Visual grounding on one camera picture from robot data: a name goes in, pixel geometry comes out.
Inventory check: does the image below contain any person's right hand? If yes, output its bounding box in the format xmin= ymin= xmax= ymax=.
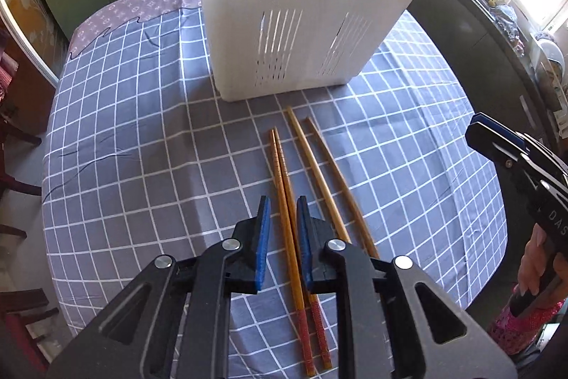
xmin=517 ymin=224 xmax=548 ymax=297

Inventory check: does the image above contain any blue checked tablecloth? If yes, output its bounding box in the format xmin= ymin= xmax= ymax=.
xmin=42 ymin=0 xmax=509 ymax=379

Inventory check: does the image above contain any red cushioned wooden chair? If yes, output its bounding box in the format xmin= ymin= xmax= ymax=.
xmin=0 ymin=288 xmax=60 ymax=371
xmin=0 ymin=104 xmax=43 ymax=238

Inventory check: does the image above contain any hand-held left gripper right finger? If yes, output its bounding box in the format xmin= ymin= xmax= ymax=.
xmin=296 ymin=195 xmax=520 ymax=379

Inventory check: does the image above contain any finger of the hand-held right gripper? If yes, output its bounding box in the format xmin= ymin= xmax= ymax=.
xmin=466 ymin=124 xmax=522 ymax=169
xmin=470 ymin=114 xmax=529 ymax=151

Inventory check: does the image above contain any crumpled dish rag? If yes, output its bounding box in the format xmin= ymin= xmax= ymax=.
xmin=490 ymin=4 xmax=524 ymax=51

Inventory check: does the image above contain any sliding glass door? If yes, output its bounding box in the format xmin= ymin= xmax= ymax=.
xmin=0 ymin=0 xmax=60 ymax=89

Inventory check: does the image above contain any red-ended wooden chopstick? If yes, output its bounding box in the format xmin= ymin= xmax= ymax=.
xmin=269 ymin=129 xmax=317 ymax=377
xmin=274 ymin=128 xmax=333 ymax=371

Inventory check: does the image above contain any plain brown wooden chopstick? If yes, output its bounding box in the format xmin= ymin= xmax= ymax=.
xmin=285 ymin=106 xmax=353 ymax=245
xmin=303 ymin=117 xmax=381 ymax=261

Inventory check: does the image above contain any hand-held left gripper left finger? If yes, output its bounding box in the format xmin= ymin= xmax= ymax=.
xmin=47 ymin=195 xmax=272 ymax=379

